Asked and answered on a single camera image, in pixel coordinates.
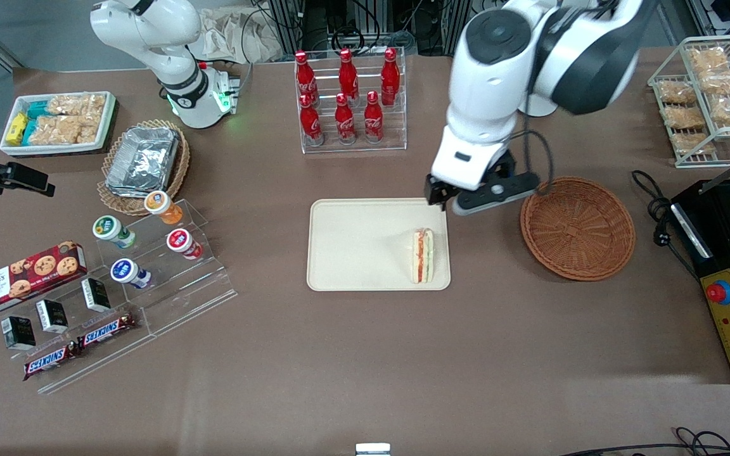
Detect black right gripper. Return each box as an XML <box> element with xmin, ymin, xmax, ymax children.
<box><xmin>0</xmin><ymin>138</ymin><xmax>56</xmax><ymax>198</ymax></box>

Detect triangular sandwich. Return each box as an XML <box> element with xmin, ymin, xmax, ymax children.
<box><xmin>411</xmin><ymin>228</ymin><xmax>435</xmax><ymax>284</ymax></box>

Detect round brown wicker basket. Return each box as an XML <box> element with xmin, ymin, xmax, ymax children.
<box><xmin>520</xmin><ymin>176</ymin><xmax>636</xmax><ymax>282</ymax></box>

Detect beige plastic tray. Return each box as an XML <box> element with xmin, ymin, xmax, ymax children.
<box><xmin>307</xmin><ymin>198</ymin><xmax>452</xmax><ymax>292</ymax></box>

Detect oval light wicker basket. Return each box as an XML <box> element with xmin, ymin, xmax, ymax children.
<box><xmin>97</xmin><ymin>119</ymin><xmax>191</xmax><ymax>217</ymax></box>

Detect white rectangular snack bin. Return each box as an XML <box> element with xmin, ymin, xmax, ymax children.
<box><xmin>0</xmin><ymin>91</ymin><xmax>117</xmax><ymax>157</ymax></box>

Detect yellow snack packet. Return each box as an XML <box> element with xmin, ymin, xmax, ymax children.
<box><xmin>5</xmin><ymin>113</ymin><xmax>29</xmax><ymax>146</ymax></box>

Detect clear bag rice crackers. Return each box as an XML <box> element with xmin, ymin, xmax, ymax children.
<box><xmin>28</xmin><ymin>115</ymin><xmax>101</xmax><ymax>145</ymax></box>
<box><xmin>45</xmin><ymin>94</ymin><xmax>107</xmax><ymax>118</ymax></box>

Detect red Walkers cookie box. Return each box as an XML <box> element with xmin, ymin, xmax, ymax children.
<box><xmin>0</xmin><ymin>241</ymin><xmax>88</xmax><ymax>319</ymax></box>

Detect green lid yogurt cup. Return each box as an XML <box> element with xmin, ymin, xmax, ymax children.
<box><xmin>92</xmin><ymin>215</ymin><xmax>137</xmax><ymax>249</ymax></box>

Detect stacked aluminium foil containers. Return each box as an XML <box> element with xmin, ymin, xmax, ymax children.
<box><xmin>105</xmin><ymin>127</ymin><xmax>181</xmax><ymax>197</ymax></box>

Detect small black box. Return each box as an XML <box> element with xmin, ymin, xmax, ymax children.
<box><xmin>1</xmin><ymin>315</ymin><xmax>37</xmax><ymax>351</ymax></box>
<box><xmin>35</xmin><ymin>299</ymin><xmax>69</xmax><ymax>334</ymax></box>
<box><xmin>81</xmin><ymin>277</ymin><xmax>112</xmax><ymax>313</ymax></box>

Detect blue lid yogurt cup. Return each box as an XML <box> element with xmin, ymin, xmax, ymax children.
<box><xmin>110</xmin><ymin>258</ymin><xmax>152</xmax><ymax>289</ymax></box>

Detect orange lid yogurt cup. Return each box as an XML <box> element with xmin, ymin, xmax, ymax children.
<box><xmin>144</xmin><ymin>191</ymin><xmax>184</xmax><ymax>225</ymax></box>

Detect red cola bottle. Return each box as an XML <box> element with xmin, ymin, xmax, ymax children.
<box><xmin>381</xmin><ymin>47</ymin><xmax>401</xmax><ymax>107</ymax></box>
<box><xmin>299</xmin><ymin>94</ymin><xmax>325</xmax><ymax>148</ymax></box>
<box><xmin>294</xmin><ymin>51</ymin><xmax>320</xmax><ymax>108</ymax></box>
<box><xmin>364</xmin><ymin>91</ymin><xmax>385</xmax><ymax>144</ymax></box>
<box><xmin>335</xmin><ymin>93</ymin><xmax>357</xmax><ymax>146</ymax></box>
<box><xmin>338</xmin><ymin>48</ymin><xmax>360</xmax><ymax>105</ymax></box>

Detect clear acrylic bottle rack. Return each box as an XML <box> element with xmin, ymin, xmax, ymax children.
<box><xmin>294</xmin><ymin>47</ymin><xmax>407</xmax><ymax>155</ymax></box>

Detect red lid yogurt cup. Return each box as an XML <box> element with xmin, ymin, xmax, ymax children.
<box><xmin>166</xmin><ymin>229</ymin><xmax>203</xmax><ymax>260</ymax></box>

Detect Snickers chocolate bar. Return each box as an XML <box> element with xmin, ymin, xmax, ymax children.
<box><xmin>23</xmin><ymin>344</ymin><xmax>80</xmax><ymax>381</ymax></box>
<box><xmin>77</xmin><ymin>313</ymin><xmax>138</xmax><ymax>350</ymax></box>

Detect clear acrylic stepped stand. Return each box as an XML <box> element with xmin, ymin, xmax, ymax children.
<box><xmin>0</xmin><ymin>199</ymin><xmax>239</xmax><ymax>395</ymax></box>

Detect black appliance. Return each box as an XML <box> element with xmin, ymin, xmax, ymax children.
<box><xmin>669</xmin><ymin>146</ymin><xmax>730</xmax><ymax>385</ymax></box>

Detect crumpled beige cloth bag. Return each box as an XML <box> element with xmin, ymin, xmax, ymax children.
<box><xmin>195</xmin><ymin>6</ymin><xmax>283</xmax><ymax>64</ymax></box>

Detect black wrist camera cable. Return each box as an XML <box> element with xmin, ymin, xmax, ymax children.
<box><xmin>520</xmin><ymin>114</ymin><xmax>556</xmax><ymax>197</ymax></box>

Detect black power cable with plug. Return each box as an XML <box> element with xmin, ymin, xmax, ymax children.
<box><xmin>631</xmin><ymin>170</ymin><xmax>701</xmax><ymax>279</ymax></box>

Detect white wire rack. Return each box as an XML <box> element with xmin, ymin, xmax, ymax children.
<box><xmin>648</xmin><ymin>35</ymin><xmax>730</xmax><ymax>169</ymax></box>

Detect aluminium frame with cables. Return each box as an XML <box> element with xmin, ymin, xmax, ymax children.
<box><xmin>262</xmin><ymin>0</ymin><xmax>486</xmax><ymax>56</ymax></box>

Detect black floor cable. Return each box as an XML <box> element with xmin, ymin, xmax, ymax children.
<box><xmin>561</xmin><ymin>427</ymin><xmax>730</xmax><ymax>456</ymax></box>

